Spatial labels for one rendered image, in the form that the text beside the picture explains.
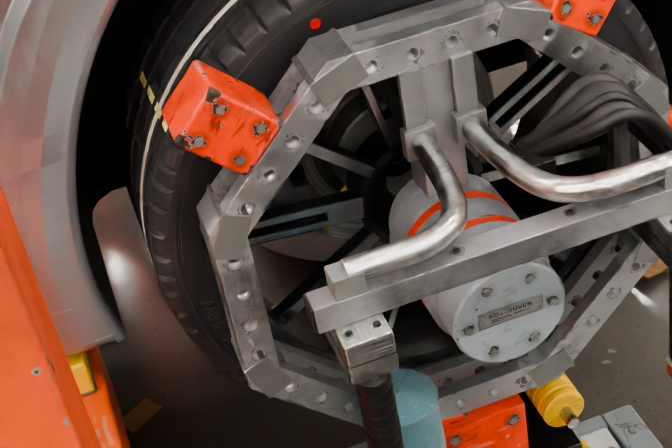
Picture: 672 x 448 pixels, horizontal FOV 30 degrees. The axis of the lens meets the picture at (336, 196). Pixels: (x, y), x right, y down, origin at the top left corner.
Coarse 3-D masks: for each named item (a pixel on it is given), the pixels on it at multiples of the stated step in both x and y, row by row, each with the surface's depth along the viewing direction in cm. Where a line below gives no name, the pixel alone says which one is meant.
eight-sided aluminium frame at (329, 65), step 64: (448, 0) 131; (512, 0) 129; (320, 64) 126; (384, 64) 127; (576, 64) 135; (640, 64) 141; (320, 128) 129; (256, 192) 130; (640, 256) 152; (256, 320) 139; (576, 320) 155; (256, 384) 144; (320, 384) 147; (448, 384) 156; (512, 384) 157
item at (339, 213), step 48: (528, 48) 168; (384, 96) 142; (528, 96) 149; (384, 144) 147; (384, 192) 154; (528, 192) 172; (384, 240) 153; (288, 288) 166; (288, 336) 153; (432, 336) 165
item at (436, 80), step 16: (448, 64) 130; (432, 80) 131; (448, 80) 131; (432, 96) 132; (448, 96) 132; (432, 112) 133; (448, 112) 133; (448, 128) 134; (448, 144) 135; (464, 144) 136; (416, 160) 138; (448, 160) 137; (464, 160) 137; (416, 176) 140; (464, 176) 138; (432, 192) 138
